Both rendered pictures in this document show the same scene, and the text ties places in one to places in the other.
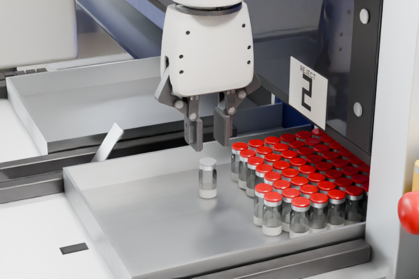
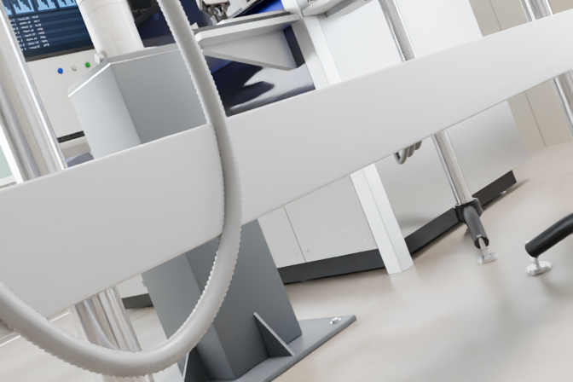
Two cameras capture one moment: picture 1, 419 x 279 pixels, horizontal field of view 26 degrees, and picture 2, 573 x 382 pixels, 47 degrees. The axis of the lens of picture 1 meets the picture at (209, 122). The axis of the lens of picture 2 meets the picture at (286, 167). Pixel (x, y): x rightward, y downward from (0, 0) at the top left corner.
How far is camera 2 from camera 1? 1.60 m
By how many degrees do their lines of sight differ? 29
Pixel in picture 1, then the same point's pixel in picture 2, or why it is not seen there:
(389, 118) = not seen: outside the picture
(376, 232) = (288, 4)
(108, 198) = not seen: hidden behind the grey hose
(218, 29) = not seen: outside the picture
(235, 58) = not seen: outside the picture
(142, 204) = not seen: hidden behind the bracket
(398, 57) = not seen: outside the picture
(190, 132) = (216, 19)
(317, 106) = not seen: outside the picture
